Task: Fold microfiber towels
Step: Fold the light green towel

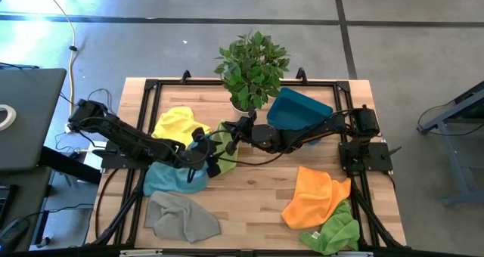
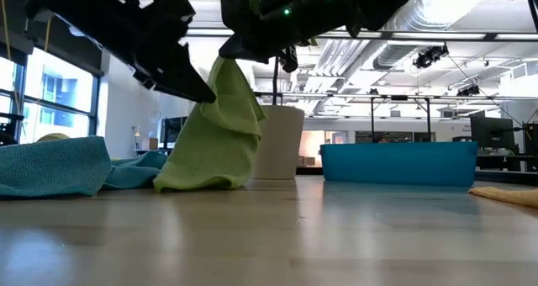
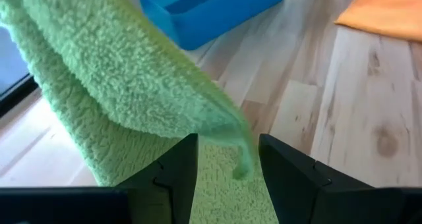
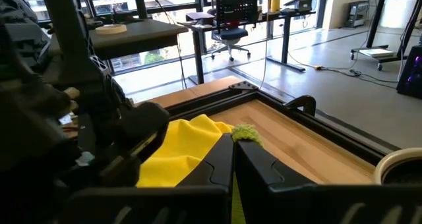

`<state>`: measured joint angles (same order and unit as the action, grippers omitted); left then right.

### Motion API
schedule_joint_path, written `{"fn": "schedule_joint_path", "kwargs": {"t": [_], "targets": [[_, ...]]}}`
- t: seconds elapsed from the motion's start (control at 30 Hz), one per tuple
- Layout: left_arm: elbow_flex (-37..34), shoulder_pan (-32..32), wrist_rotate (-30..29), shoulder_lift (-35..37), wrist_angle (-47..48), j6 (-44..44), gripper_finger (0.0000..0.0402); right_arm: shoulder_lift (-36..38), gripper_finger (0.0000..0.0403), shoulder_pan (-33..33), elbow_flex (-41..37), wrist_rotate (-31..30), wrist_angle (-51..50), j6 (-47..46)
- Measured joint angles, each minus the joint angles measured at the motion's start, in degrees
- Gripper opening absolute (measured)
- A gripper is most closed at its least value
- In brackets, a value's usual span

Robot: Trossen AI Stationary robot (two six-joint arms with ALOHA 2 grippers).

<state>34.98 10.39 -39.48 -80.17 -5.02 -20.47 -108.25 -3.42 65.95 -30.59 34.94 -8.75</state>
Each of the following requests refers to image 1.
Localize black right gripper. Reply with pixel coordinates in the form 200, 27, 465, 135
222, 122, 283, 155

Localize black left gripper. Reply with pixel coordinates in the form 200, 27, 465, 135
177, 138, 225, 179

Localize lime green microfiber towel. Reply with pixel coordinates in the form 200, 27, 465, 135
215, 119, 240, 175

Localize blue microfiber towel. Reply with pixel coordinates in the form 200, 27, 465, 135
142, 138, 210, 196

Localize teal plastic bin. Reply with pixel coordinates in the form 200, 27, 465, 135
266, 86, 334, 144

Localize grey microfiber towel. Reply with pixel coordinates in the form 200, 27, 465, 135
143, 190, 222, 245

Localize orange microfiber towel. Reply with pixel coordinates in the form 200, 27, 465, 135
281, 166, 352, 231

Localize green towel with white label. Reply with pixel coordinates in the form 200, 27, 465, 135
299, 199, 361, 256

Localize yellow microfiber towel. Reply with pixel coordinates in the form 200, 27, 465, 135
150, 105, 213, 150

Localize green plant in white pot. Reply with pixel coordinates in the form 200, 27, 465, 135
213, 29, 291, 122

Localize white box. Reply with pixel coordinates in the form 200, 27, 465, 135
82, 140, 107, 172

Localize black desk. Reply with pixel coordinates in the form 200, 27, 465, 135
0, 146, 103, 250

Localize white tape roll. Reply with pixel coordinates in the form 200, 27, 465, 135
0, 104, 17, 132

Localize black keyboard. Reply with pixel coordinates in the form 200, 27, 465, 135
0, 184, 17, 228

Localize black computer mouse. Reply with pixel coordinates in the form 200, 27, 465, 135
0, 217, 30, 247

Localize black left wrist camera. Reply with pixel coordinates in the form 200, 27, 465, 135
191, 126, 208, 143

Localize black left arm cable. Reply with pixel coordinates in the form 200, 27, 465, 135
176, 134, 213, 184

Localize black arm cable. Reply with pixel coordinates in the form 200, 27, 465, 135
215, 109, 341, 167
176, 134, 213, 184

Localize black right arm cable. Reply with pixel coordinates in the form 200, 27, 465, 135
215, 109, 341, 167

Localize black aluminium table frame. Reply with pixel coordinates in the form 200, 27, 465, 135
85, 67, 408, 257

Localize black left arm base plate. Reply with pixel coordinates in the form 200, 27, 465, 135
92, 141, 152, 170

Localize silver bracket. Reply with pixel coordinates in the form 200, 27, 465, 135
119, 249, 164, 257
330, 250, 374, 257

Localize black floor cable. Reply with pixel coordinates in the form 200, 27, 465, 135
416, 104, 484, 137
56, 87, 116, 152

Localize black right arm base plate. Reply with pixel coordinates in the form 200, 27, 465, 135
338, 141, 394, 173

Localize yellow floor cable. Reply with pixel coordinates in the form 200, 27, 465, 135
39, 0, 78, 116

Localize grey metal table frame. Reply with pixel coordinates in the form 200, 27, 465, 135
417, 81, 484, 207

